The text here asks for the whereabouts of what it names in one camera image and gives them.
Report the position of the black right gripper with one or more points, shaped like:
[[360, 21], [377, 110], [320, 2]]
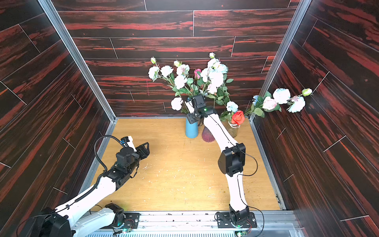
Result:
[[198, 101]]

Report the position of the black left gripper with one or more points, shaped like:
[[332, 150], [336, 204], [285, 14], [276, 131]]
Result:
[[142, 151]]

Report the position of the teal ceramic vase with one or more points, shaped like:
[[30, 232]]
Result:
[[191, 129]]

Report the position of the white peony flower spray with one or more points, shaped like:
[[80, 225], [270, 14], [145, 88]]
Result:
[[177, 83]]

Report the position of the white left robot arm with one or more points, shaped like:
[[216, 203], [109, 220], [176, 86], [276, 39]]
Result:
[[69, 219]]

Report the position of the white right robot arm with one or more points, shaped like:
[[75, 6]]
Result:
[[231, 160]]

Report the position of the blue pink glass vase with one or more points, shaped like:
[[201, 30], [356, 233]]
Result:
[[207, 135]]

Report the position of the clear ribbed glass vase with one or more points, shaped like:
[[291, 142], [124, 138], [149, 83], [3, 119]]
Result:
[[231, 128]]

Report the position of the blue carnation flower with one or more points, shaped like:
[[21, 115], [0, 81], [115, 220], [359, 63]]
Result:
[[232, 107]]

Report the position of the red rose flower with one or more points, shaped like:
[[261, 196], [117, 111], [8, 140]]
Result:
[[238, 118]]

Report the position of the pink rose bud stem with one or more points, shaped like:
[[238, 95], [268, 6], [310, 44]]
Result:
[[197, 75]]

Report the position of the blue pink flower spray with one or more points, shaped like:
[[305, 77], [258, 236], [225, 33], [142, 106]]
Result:
[[272, 102]]

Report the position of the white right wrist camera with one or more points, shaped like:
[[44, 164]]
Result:
[[189, 106]]

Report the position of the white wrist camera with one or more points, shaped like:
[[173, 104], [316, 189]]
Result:
[[128, 142], [189, 106]]

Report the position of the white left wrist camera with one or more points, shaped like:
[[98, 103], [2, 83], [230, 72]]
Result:
[[128, 142]]

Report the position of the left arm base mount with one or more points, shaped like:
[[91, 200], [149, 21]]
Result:
[[122, 219]]

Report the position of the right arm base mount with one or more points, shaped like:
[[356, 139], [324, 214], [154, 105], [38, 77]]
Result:
[[232, 220]]

